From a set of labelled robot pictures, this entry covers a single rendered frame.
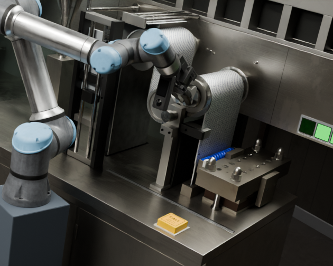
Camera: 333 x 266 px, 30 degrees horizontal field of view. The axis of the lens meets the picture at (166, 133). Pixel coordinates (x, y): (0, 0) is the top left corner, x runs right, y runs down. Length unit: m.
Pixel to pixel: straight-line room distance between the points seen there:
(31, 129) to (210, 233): 0.64
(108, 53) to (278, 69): 0.80
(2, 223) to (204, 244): 0.62
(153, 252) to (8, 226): 0.46
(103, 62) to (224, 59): 0.79
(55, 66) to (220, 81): 0.77
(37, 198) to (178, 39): 0.78
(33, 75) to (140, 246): 0.64
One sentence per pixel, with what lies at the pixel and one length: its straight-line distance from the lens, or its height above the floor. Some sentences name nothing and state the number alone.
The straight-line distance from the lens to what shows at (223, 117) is 2.20.
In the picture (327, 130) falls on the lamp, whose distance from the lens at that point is 2.24.
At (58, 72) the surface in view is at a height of 1.12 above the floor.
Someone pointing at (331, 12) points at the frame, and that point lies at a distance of 2.20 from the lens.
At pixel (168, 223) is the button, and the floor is 0.92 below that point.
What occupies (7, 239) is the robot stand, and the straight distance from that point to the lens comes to 1.96.
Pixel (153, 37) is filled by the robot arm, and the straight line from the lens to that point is 1.79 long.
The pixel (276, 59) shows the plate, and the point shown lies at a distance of 2.29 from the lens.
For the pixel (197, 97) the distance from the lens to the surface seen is 2.06.
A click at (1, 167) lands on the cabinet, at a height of 0.80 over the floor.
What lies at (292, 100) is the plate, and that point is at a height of 1.26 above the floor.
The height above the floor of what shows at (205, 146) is 1.07.
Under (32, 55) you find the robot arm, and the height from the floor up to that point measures 1.32.
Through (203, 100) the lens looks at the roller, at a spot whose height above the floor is 1.25.
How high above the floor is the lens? 1.84
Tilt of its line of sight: 20 degrees down
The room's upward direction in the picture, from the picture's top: 11 degrees clockwise
